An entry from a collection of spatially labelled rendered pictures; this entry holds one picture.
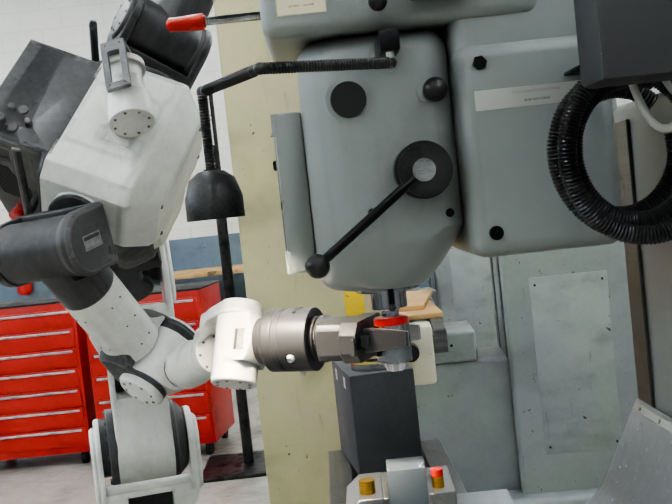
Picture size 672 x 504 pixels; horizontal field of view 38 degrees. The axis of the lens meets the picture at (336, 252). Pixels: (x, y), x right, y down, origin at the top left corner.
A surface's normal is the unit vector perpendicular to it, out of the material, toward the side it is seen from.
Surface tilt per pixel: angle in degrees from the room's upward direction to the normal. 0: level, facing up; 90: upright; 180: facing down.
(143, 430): 81
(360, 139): 90
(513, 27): 90
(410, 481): 90
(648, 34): 90
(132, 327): 100
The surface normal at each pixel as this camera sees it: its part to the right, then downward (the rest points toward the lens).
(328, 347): -0.35, 0.09
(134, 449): 0.25, 0.00
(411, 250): 0.07, 0.51
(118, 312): 0.83, 0.11
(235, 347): -0.36, -0.33
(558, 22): 0.02, 0.05
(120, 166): 0.16, -0.50
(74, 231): 0.92, -0.14
